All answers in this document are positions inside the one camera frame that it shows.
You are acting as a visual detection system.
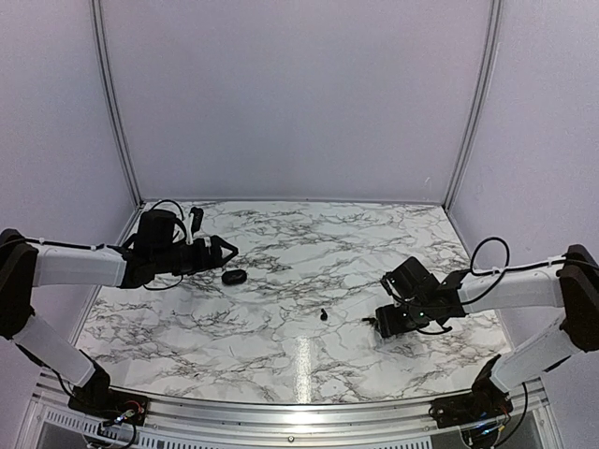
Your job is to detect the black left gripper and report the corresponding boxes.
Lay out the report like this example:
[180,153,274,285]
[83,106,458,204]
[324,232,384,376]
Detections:
[153,235,238,276]

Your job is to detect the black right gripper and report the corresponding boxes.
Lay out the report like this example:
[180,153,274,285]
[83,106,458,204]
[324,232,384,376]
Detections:
[375,298,431,339]

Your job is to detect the black earbud charging case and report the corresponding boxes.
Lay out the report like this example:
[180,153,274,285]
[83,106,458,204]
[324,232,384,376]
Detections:
[221,268,248,285]

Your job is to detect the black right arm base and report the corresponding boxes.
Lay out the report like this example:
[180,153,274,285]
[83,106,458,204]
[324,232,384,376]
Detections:
[429,355,514,428]

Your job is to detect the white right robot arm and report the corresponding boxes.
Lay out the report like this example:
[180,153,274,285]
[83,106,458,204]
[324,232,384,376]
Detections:
[374,244,598,419]

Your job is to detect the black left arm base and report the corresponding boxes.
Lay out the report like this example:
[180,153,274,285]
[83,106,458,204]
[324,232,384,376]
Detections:
[67,369,149,426]

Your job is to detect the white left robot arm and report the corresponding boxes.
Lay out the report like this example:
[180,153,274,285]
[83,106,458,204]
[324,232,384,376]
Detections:
[1,203,239,416]

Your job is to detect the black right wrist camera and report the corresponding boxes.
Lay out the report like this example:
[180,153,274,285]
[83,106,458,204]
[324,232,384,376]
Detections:
[380,256,440,300]

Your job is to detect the aluminium front rail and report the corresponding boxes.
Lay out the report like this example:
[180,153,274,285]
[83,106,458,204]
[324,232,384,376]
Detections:
[27,383,548,449]

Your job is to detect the right aluminium frame post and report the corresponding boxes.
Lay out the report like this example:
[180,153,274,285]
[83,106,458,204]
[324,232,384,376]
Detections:
[442,0,504,213]

